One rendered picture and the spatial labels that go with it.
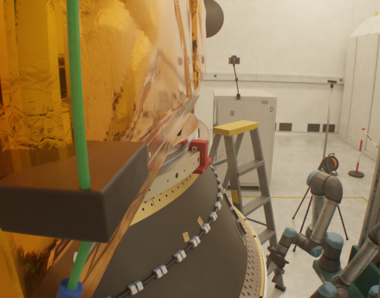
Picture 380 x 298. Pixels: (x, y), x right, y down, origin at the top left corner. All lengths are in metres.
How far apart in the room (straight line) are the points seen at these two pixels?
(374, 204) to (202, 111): 7.00
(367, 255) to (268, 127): 3.25
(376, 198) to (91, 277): 1.70
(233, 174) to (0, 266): 2.02
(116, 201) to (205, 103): 8.27
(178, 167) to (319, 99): 8.24
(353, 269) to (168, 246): 1.02
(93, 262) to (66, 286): 0.14
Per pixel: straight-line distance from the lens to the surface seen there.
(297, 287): 3.08
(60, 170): 0.19
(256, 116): 4.46
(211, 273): 0.95
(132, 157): 0.20
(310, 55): 8.78
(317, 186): 1.87
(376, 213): 1.92
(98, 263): 0.35
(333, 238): 2.05
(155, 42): 0.37
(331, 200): 1.82
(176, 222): 0.85
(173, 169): 0.78
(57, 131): 0.20
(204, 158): 0.94
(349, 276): 1.62
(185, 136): 0.95
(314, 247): 1.87
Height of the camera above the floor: 1.99
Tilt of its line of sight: 16 degrees down
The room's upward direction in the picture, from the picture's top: straight up
